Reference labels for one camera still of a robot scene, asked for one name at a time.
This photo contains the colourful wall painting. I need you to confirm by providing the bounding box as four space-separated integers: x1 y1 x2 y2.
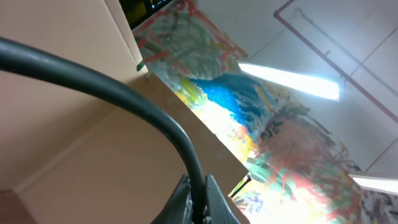
132 1 397 223

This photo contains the black cable gold plug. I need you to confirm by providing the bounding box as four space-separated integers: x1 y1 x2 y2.
1 38 205 223

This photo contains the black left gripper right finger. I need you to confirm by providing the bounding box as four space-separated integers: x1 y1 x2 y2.
203 175 240 224

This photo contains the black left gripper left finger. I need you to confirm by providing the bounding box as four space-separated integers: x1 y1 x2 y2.
151 174 193 224

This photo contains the ceiling light strip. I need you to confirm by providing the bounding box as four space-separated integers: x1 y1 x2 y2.
238 62 340 101

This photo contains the red ceiling pipe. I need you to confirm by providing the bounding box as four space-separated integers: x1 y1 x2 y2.
273 0 397 123

